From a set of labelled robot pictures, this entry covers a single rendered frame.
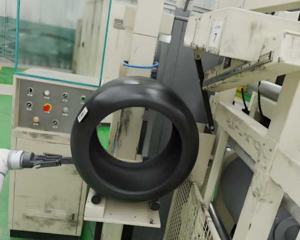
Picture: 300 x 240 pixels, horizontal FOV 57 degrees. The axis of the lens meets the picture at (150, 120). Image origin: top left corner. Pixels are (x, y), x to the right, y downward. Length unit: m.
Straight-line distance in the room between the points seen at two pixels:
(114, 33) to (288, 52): 3.91
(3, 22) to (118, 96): 9.17
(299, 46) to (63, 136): 1.55
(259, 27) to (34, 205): 1.92
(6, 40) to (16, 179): 8.25
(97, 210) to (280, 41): 1.02
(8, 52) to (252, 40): 9.61
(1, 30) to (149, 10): 8.89
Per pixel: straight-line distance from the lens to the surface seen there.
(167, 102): 1.14
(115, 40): 4.63
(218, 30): 0.96
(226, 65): 1.20
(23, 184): 2.23
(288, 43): 0.89
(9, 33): 10.18
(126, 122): 1.56
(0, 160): 1.40
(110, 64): 4.66
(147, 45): 1.49
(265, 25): 0.96
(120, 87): 1.14
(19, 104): 2.06
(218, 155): 1.66
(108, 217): 1.41
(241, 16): 0.93
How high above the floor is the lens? 1.66
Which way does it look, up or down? 17 degrees down
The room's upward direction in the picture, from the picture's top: 11 degrees clockwise
